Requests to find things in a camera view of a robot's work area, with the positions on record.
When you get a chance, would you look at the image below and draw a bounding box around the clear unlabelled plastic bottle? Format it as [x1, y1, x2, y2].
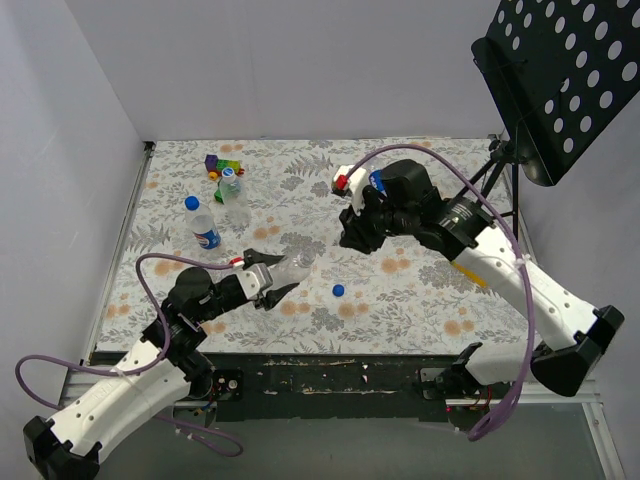
[220, 175, 251, 227]

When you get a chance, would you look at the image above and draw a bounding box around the Pepsi bottle blue label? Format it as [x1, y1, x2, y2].
[369, 170, 386, 195]

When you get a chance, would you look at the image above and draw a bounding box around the Pocari Sweat labelled bottle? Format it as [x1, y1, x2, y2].
[185, 199, 221, 250]

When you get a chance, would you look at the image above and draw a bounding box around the blue bottle cap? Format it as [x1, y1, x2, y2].
[185, 196, 200, 211]
[332, 284, 345, 297]

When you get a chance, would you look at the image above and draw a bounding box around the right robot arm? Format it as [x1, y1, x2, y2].
[332, 159, 624, 398]

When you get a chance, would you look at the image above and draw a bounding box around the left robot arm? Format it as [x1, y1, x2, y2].
[23, 249, 315, 479]

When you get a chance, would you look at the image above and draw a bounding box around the green blue toy figure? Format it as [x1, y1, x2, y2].
[214, 182, 224, 204]

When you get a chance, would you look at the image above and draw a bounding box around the colourful toy block train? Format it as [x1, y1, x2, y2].
[204, 154, 245, 180]

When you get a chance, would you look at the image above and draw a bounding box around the yellow green toy block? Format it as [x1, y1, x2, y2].
[451, 262, 488, 288]

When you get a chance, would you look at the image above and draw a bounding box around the black music stand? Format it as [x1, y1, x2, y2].
[469, 0, 640, 216]

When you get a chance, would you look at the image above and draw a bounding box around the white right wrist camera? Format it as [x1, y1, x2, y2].
[331, 165, 370, 214]

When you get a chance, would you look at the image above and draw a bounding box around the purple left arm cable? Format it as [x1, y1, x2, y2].
[14, 252, 246, 459]

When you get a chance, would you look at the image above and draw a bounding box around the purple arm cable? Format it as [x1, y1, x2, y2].
[349, 144, 539, 442]
[14, 252, 246, 459]

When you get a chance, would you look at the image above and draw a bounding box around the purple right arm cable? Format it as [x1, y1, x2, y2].
[349, 144, 539, 442]

